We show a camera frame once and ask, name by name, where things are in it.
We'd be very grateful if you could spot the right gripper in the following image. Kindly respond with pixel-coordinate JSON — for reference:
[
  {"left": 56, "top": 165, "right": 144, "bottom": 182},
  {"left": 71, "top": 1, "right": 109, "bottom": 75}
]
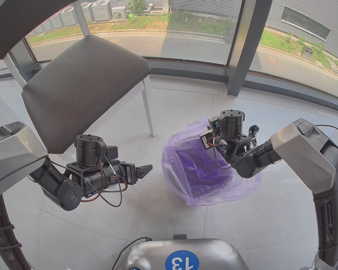
[{"left": 199, "top": 131, "right": 231, "bottom": 154}]

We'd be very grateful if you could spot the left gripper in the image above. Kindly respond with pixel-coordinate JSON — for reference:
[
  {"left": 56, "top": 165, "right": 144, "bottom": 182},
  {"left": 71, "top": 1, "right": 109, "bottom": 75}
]
[{"left": 83, "top": 163, "right": 137, "bottom": 193}]

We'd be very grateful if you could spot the purple plastic bag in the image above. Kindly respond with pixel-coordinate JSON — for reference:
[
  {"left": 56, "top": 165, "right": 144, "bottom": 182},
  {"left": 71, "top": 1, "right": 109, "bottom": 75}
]
[{"left": 161, "top": 116, "right": 262, "bottom": 206}]

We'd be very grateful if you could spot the white trash bin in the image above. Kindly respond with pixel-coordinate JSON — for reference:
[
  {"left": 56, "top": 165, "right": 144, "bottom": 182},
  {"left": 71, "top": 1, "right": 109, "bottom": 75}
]
[{"left": 162, "top": 139, "right": 237, "bottom": 205}]

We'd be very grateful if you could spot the black plastic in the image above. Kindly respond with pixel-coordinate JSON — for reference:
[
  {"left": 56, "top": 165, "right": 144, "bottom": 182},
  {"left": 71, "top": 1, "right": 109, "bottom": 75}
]
[{"left": 248, "top": 124, "right": 260, "bottom": 146}]

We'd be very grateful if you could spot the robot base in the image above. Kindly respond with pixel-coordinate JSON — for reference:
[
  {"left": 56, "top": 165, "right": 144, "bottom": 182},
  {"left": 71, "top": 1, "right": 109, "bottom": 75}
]
[{"left": 121, "top": 234, "right": 250, "bottom": 270}]

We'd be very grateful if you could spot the grey padded chair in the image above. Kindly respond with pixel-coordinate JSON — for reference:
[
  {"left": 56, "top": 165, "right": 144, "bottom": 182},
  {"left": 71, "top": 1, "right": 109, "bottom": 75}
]
[{"left": 0, "top": 0, "right": 157, "bottom": 168}]

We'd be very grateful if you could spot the window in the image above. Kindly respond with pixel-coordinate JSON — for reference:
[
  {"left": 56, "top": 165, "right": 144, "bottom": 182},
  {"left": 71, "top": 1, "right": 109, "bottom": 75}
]
[{"left": 0, "top": 0, "right": 338, "bottom": 104}]

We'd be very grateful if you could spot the black cable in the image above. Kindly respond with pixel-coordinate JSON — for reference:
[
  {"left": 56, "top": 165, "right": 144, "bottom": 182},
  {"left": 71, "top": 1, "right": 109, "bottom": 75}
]
[
  {"left": 0, "top": 154, "right": 128, "bottom": 207},
  {"left": 112, "top": 237, "right": 153, "bottom": 270},
  {"left": 216, "top": 124, "right": 338, "bottom": 170}
]

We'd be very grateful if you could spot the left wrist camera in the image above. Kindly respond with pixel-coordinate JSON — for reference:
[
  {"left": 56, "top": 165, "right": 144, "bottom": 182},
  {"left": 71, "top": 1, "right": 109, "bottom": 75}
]
[{"left": 105, "top": 145, "right": 119, "bottom": 161}]

